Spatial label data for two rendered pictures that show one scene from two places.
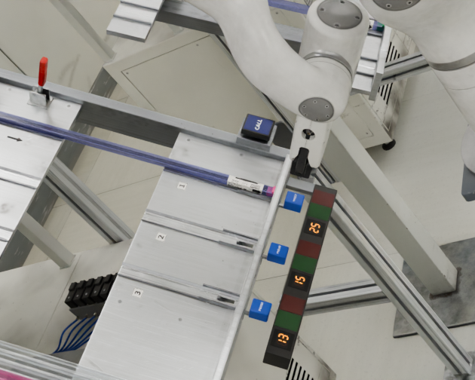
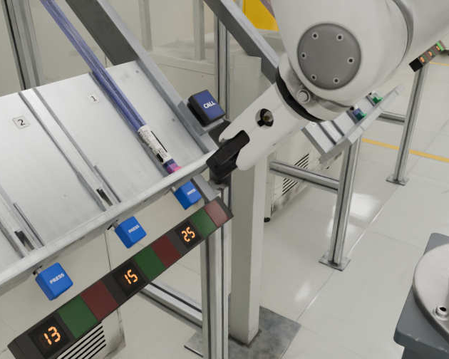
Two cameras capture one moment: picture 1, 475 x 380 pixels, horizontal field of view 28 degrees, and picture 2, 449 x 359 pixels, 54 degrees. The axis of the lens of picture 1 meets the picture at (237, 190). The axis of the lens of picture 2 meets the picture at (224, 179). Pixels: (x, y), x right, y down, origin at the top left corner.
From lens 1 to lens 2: 0.95 m
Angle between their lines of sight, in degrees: 7
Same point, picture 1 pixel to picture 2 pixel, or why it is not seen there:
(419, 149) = (281, 234)
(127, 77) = not seen: hidden behind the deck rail
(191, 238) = (53, 149)
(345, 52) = (422, 18)
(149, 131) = (110, 42)
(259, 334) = (86, 283)
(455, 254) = (264, 318)
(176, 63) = (182, 79)
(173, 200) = (70, 102)
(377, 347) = (168, 344)
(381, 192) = (253, 245)
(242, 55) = not seen: outside the picture
